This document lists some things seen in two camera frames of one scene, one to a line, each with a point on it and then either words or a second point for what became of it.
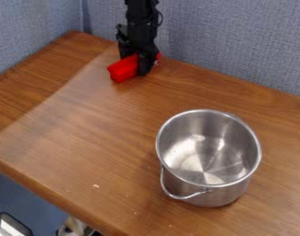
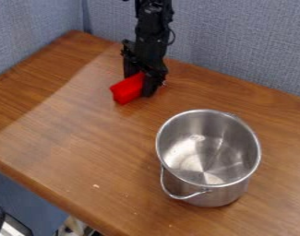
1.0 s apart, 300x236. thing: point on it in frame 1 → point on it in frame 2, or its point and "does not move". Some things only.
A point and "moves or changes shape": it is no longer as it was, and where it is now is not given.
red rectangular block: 124,69 moves or changes shape
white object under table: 72,228 does not move
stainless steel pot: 209,149 does not move
